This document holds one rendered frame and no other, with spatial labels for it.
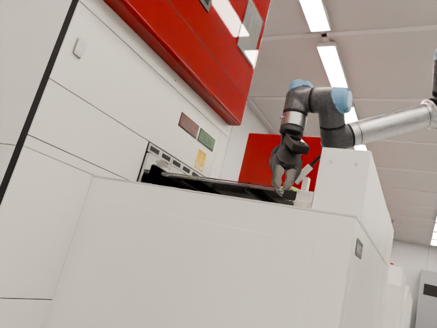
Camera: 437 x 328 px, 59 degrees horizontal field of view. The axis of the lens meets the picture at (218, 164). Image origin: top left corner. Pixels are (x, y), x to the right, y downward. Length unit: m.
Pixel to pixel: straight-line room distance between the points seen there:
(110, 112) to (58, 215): 0.28
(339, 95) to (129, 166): 0.62
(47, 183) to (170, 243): 0.30
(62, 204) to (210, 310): 0.42
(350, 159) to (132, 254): 0.49
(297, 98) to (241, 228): 0.55
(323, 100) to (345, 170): 0.41
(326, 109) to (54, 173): 0.74
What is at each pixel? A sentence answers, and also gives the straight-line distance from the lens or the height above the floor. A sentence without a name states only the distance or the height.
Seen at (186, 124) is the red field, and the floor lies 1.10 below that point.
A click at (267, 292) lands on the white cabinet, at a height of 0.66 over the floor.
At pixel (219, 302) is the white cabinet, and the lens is 0.75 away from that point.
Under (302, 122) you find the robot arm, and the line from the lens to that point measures 1.16.
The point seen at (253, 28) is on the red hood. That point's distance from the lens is 1.64.
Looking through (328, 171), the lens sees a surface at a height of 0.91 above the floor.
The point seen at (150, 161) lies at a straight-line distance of 1.14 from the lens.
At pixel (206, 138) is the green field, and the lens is 1.41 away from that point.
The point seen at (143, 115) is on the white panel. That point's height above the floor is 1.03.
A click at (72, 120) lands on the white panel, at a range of 0.95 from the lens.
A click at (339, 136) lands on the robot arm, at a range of 1.20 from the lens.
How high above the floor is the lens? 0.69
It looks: 14 degrees up
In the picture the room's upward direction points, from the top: 14 degrees clockwise
